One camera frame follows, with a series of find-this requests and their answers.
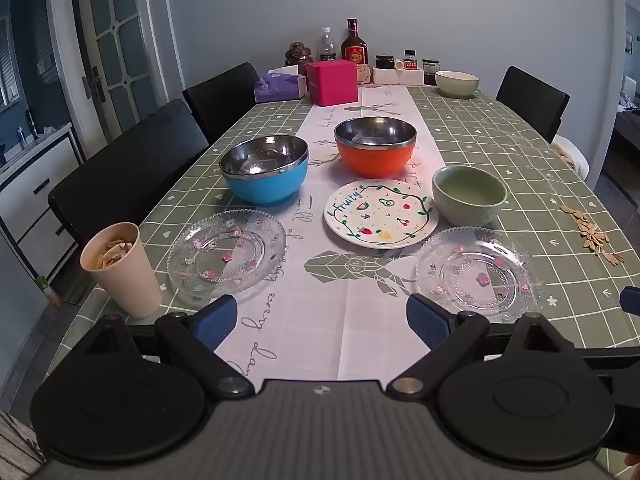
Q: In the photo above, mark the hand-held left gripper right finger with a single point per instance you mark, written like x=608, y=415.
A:
x=425, y=322

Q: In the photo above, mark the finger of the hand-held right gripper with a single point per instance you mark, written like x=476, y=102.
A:
x=631, y=301

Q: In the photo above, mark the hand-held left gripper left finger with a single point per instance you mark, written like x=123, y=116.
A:
x=215, y=322

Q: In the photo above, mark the clear glass flower plate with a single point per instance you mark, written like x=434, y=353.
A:
x=475, y=270
x=225, y=255

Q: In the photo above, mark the white fruit-print plate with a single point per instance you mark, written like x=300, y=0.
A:
x=380, y=215

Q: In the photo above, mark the green ceramic bowl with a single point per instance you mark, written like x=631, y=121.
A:
x=465, y=210

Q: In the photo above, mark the blue steel bowl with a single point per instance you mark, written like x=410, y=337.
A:
x=265, y=185

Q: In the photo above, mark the pile of wooden pieces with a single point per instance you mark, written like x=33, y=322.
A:
x=590, y=232

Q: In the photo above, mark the beige cup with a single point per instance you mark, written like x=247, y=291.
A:
x=125, y=285

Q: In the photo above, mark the white deer-print table runner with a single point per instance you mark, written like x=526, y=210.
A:
x=325, y=300

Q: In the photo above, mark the pile of seed shells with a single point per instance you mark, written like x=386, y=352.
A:
x=114, y=252

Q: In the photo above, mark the green checkered tablecloth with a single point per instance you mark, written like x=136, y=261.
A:
x=525, y=160

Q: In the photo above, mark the wide black chair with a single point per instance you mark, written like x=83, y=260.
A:
x=130, y=160

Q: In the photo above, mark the white cabinet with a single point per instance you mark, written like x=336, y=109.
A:
x=35, y=185

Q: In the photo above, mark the striped grey cloth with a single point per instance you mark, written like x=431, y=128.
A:
x=17, y=447

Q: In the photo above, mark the cream ceramic bowl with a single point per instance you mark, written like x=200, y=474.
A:
x=457, y=87

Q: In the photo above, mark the purple tissue box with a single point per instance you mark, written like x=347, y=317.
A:
x=277, y=87

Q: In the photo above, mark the dark lidded jar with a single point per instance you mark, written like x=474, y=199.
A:
x=431, y=72

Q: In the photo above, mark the pink box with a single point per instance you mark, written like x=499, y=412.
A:
x=332, y=82

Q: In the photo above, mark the small white roll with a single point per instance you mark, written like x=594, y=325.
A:
x=398, y=65

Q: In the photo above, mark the small red-label bottle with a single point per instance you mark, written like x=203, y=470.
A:
x=410, y=60

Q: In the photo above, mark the dark glass jar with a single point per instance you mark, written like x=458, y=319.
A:
x=384, y=61

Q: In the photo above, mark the brown ornament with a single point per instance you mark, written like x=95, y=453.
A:
x=297, y=54

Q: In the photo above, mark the brown liquor bottle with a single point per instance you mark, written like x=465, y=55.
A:
x=354, y=47

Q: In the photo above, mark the clear plastic bottle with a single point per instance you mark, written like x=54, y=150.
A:
x=327, y=47

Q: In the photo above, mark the white glass-pane door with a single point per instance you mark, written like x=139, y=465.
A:
x=115, y=35

